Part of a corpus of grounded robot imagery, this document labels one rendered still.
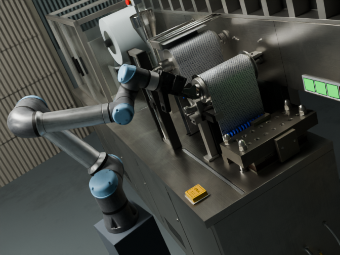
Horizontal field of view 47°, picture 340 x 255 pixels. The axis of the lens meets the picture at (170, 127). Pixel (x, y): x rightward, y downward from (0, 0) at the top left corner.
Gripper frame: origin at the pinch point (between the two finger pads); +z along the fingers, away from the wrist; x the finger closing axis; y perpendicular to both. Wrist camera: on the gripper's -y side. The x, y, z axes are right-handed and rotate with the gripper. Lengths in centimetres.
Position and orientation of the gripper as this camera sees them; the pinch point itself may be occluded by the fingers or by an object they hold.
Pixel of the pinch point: (195, 97)
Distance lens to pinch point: 169.4
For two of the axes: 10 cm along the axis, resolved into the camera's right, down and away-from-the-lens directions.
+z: 8.6, 1.9, 4.8
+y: 3.0, -9.4, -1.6
